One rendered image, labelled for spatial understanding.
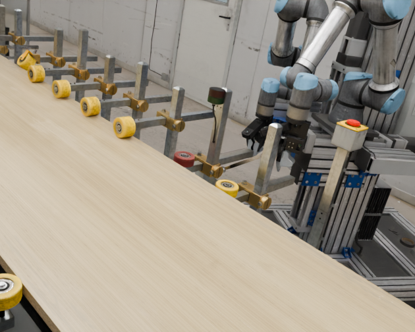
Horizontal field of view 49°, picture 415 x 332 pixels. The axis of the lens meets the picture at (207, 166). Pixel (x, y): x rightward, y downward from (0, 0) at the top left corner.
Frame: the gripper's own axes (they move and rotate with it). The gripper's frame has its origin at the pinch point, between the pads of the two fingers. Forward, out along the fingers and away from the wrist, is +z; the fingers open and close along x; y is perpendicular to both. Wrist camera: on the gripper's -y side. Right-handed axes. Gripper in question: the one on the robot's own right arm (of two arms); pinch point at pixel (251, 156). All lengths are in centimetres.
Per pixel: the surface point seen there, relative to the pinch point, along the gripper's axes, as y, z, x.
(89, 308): -114, -7, -50
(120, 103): -38, -12, 49
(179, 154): -43.4, -7.7, 1.8
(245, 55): 234, 8, 204
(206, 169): -32.9, -1.7, -3.8
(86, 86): -41, -12, 74
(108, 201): -86, -7, -15
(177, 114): -30.7, -16.1, 19.4
